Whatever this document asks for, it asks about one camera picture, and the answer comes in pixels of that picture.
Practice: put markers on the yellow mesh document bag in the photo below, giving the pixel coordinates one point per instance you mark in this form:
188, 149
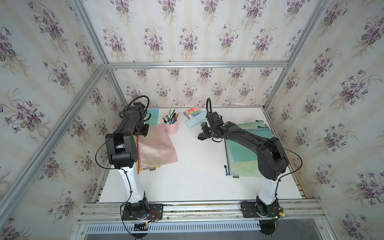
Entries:
139, 168

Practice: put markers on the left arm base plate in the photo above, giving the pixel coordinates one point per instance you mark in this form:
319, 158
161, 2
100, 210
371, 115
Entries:
142, 212

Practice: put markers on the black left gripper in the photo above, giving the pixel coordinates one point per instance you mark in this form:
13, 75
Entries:
143, 132

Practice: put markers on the pale green rear document bag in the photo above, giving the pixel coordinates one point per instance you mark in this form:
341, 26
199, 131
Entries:
256, 125

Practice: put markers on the aluminium mounting rail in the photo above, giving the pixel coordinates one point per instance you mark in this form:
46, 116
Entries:
107, 213

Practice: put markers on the light green document bag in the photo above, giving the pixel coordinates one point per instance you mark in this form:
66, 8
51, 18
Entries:
248, 169

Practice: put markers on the pink mesh document bag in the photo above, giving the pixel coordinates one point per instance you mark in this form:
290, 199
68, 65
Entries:
157, 149

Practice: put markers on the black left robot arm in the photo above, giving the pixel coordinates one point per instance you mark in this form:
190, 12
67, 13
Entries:
123, 154

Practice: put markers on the blue mesh document bag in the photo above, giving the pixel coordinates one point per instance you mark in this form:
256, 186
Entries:
154, 117

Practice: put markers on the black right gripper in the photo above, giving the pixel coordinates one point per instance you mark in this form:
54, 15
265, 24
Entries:
205, 131

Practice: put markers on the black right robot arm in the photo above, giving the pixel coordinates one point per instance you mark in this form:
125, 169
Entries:
271, 157

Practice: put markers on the pink metal pen bucket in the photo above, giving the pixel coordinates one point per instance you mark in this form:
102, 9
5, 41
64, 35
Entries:
171, 122

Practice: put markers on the large teal document bag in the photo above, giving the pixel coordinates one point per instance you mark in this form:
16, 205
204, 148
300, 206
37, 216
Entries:
241, 154

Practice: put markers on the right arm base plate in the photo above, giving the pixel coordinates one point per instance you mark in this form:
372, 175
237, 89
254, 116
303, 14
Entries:
259, 210

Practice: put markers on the green and grey cleaning cloth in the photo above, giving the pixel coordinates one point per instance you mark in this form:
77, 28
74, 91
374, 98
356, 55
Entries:
205, 134

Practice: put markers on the light blue booklet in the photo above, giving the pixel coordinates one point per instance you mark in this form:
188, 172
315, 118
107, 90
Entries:
196, 120

